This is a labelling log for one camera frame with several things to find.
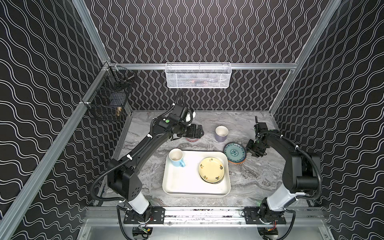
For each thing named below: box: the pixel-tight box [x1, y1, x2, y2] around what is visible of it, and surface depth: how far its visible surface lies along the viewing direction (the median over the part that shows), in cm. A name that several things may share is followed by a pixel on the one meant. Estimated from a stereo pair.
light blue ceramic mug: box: [168, 148, 186, 167], surface depth 89 cm
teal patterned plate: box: [223, 141, 247, 163], surface depth 99 cm
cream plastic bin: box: [162, 150, 231, 198], surface depth 87 cm
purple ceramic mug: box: [215, 124, 229, 143], surface depth 103 cm
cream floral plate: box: [198, 157, 225, 184], surface depth 90 cm
